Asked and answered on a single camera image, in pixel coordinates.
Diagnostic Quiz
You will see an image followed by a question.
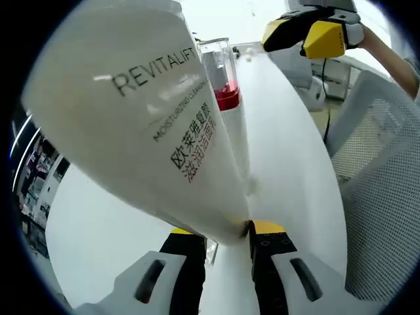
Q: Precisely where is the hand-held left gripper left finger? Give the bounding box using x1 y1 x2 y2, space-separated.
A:
74 226 208 315

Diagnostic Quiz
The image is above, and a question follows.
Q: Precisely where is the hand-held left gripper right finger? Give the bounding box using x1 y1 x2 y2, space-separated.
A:
247 219 365 315

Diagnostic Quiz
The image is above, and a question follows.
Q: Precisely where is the red-collared skincare bottle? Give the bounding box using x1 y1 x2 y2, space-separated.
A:
196 37 252 198

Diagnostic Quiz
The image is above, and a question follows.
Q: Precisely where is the white skincare tube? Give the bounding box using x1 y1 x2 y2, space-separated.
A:
20 0 253 247

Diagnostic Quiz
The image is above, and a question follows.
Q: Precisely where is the white mesh chair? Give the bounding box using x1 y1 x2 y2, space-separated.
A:
326 67 420 305

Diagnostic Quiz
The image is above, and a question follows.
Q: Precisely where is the office shelving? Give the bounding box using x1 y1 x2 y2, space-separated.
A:
12 131 66 260

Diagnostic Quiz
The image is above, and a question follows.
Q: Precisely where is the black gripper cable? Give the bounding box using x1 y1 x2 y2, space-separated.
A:
320 57 331 144

